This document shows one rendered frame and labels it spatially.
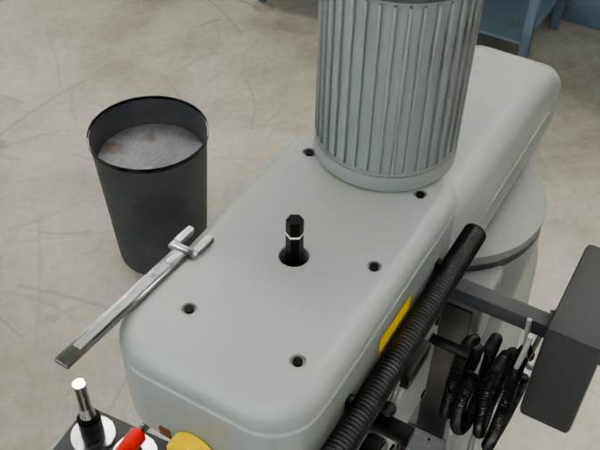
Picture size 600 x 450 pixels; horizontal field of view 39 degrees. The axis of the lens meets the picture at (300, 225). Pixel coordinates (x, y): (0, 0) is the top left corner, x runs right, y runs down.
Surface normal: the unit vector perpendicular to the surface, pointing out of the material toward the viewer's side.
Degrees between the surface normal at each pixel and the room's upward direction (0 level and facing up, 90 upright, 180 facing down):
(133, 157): 0
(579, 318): 0
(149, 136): 0
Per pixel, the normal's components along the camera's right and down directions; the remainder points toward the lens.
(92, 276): 0.01, -0.73
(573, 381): -0.50, 0.59
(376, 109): -0.28, 0.66
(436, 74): 0.39, 0.64
